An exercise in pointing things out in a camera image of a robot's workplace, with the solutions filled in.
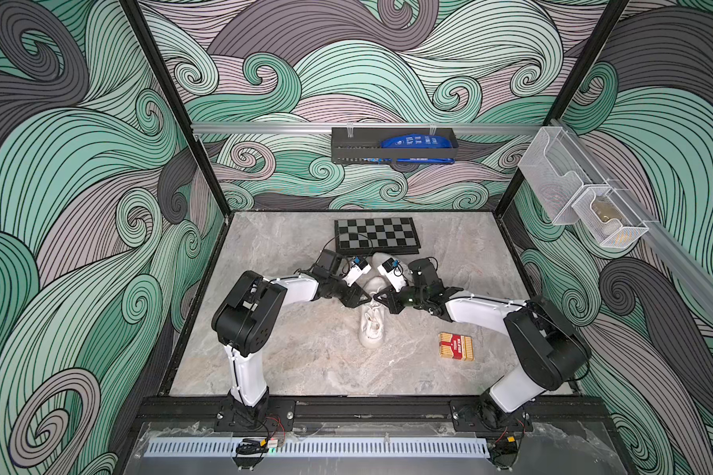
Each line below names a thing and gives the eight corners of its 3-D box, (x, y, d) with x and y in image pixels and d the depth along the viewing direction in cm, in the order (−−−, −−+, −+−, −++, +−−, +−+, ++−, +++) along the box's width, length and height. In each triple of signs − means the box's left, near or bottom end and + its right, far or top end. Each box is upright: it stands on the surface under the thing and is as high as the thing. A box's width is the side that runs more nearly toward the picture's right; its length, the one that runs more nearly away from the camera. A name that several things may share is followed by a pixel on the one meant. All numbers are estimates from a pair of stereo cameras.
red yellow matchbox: (439, 356, 85) (441, 354, 83) (438, 334, 89) (440, 331, 87) (473, 362, 84) (475, 359, 82) (470, 339, 88) (473, 336, 86)
